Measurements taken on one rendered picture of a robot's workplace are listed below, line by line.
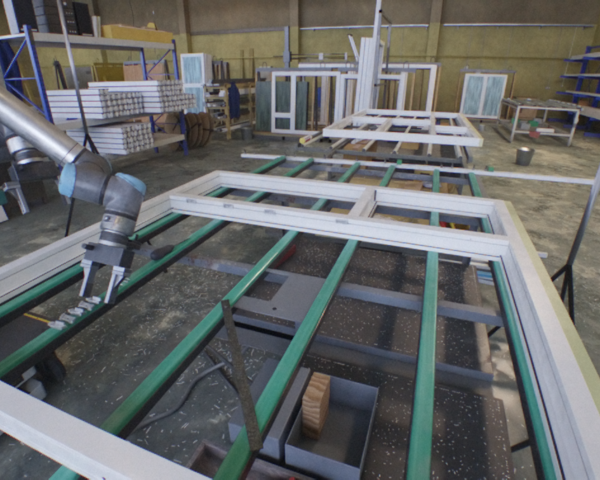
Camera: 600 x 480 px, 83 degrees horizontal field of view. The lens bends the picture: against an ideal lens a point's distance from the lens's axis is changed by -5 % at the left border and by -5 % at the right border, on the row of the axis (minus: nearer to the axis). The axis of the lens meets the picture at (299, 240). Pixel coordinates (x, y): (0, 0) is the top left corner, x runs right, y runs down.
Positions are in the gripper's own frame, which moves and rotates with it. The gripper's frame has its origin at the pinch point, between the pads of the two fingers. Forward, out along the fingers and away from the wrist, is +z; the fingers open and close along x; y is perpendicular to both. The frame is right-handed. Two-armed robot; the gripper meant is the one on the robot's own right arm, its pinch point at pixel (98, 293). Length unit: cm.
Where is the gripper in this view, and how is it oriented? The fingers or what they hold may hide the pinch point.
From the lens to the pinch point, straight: 111.8
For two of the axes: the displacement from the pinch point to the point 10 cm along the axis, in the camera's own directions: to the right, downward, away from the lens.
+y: -2.6, -2.3, -9.4
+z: -2.0, 9.6, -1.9
